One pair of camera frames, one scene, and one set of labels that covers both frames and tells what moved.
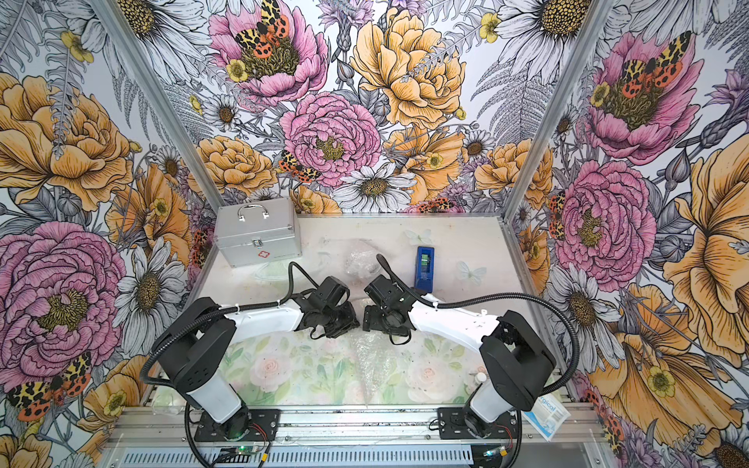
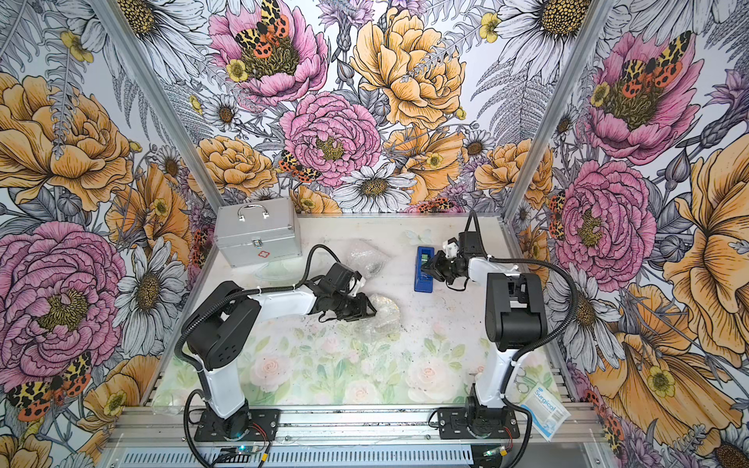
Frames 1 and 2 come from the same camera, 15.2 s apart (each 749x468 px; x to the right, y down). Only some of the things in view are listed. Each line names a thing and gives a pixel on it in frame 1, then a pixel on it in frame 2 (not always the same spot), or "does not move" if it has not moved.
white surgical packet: (548, 415) does not move
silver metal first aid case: (256, 232) does not move
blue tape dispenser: (424, 269) does not move
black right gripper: (372, 322) -> (436, 267)
